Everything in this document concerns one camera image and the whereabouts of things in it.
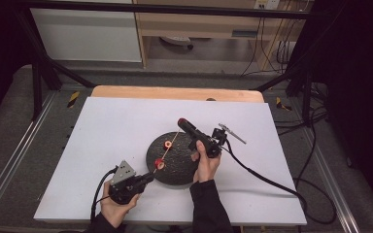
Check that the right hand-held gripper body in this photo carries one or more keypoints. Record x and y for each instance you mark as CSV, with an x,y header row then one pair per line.
x,y
212,145

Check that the white wall socket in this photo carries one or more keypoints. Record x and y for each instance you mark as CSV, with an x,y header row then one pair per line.
x,y
267,4

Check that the person's grey lap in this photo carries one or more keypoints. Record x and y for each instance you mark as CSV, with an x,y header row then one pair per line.
x,y
162,229

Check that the light wooden desk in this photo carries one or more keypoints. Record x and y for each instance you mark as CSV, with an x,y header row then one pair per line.
x,y
200,26

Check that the round black stone plate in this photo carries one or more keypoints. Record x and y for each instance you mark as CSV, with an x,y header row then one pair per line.
x,y
178,165

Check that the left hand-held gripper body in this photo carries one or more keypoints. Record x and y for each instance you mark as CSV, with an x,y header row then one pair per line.
x,y
124,187

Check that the white chair base with caster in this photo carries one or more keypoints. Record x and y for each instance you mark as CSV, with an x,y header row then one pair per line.
x,y
176,40

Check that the person's right hand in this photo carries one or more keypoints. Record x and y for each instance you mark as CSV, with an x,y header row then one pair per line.
x,y
207,168

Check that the white foam board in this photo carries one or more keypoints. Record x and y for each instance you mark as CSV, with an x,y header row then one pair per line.
x,y
116,129

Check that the black metal frame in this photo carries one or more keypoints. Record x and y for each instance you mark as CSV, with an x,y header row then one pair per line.
x,y
162,9

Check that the person's left hand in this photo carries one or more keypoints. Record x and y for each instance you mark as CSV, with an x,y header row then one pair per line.
x,y
116,212

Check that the aluminium floor rail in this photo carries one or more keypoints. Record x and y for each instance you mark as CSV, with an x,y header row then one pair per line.
x,y
16,149
330,174

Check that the wooden table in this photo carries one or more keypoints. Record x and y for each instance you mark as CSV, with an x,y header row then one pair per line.
x,y
175,93

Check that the thin wooden skewer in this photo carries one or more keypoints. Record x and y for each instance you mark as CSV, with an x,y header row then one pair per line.
x,y
172,142

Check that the white cabinet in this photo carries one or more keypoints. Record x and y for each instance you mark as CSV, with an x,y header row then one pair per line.
x,y
87,35

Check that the yellow black tape strip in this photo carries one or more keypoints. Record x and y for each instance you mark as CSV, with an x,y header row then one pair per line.
x,y
73,99
282,104

